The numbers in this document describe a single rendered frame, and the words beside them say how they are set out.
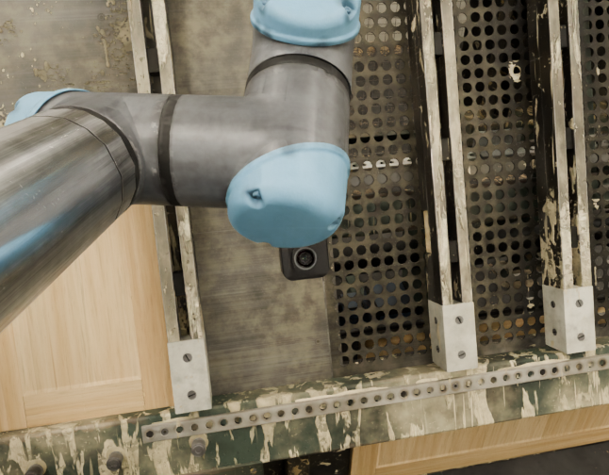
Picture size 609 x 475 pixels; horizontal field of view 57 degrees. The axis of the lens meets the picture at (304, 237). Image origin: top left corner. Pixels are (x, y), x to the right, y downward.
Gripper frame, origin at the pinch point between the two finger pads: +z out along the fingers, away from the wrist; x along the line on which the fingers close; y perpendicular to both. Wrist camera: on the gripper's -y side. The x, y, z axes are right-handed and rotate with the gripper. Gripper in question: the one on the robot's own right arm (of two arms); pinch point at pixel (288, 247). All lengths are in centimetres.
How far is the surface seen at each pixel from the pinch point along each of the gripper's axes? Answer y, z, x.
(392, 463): -19, 102, -31
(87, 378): -2, 40, 34
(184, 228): 16.3, 22.7, 14.2
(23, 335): 5, 35, 43
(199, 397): -8.2, 37.9, 14.5
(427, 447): -16, 98, -41
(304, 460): -16, 87, -6
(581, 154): 24, 20, -59
